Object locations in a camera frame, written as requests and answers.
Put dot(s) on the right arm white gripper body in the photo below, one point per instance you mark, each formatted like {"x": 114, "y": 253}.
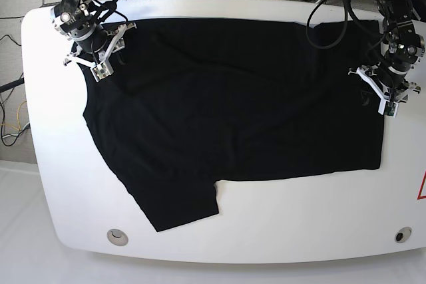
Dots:
{"x": 114, "y": 42}

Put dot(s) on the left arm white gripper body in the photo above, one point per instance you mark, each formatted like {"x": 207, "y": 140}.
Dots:
{"x": 388, "y": 94}

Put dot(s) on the black T-shirt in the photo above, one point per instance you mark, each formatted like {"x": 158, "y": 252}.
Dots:
{"x": 204, "y": 100}

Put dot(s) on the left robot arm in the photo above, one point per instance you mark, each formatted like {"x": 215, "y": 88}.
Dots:
{"x": 398, "y": 50}

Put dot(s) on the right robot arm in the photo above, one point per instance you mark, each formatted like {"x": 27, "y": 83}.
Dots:
{"x": 81, "y": 21}

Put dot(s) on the red triangle sticker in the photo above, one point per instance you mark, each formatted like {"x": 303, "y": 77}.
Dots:
{"x": 421, "y": 194}

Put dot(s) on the round table grommet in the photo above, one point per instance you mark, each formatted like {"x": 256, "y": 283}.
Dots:
{"x": 117, "y": 237}
{"x": 403, "y": 235}

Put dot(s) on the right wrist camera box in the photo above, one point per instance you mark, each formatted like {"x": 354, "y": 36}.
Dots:
{"x": 102, "y": 70}

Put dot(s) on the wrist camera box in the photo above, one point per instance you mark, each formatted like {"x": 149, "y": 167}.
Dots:
{"x": 102, "y": 70}
{"x": 388, "y": 108}

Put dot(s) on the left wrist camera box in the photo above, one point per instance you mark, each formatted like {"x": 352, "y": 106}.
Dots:
{"x": 388, "y": 108}

